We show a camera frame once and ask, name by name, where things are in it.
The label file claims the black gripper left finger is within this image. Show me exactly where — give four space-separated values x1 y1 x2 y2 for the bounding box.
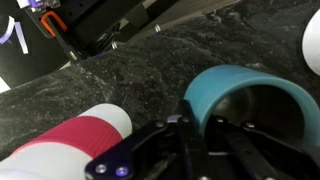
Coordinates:
84 99 214 180

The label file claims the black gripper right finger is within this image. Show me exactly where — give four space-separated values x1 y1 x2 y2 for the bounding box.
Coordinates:
204 115 320 180

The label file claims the blue mug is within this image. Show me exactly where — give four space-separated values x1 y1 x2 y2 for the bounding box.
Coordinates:
183 64 320 149

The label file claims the white cup with red band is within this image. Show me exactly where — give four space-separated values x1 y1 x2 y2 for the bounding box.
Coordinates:
0 103 134 180

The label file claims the white cylindrical tumbler with lid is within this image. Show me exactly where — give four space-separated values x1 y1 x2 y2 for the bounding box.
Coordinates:
301 8 320 77

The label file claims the black equipment stand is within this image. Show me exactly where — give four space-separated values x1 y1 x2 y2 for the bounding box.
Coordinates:
24 0 188 64

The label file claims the orange and black clamp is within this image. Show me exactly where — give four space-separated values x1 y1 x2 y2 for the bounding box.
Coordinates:
40 10 81 62

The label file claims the white tape strip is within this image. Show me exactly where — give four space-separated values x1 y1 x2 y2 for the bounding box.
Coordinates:
14 21 30 55
0 15 16 45

